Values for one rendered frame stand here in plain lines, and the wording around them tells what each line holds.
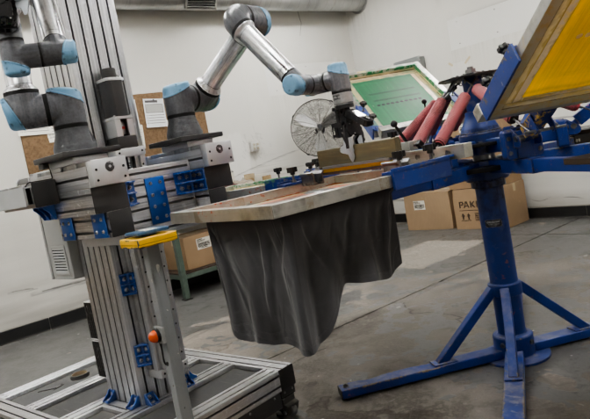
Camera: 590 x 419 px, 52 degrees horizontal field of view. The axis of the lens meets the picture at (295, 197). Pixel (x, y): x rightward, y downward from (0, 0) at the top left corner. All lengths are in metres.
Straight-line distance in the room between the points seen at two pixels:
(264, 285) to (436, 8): 5.50
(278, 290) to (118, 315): 0.89
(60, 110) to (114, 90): 0.30
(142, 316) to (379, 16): 5.71
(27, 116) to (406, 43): 5.61
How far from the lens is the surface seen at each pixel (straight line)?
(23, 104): 2.25
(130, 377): 2.62
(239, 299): 2.06
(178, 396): 1.96
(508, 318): 2.82
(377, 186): 1.88
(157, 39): 6.29
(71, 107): 2.25
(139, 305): 2.51
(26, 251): 5.56
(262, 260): 1.86
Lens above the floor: 1.12
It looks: 4 degrees down
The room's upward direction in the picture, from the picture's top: 10 degrees counter-clockwise
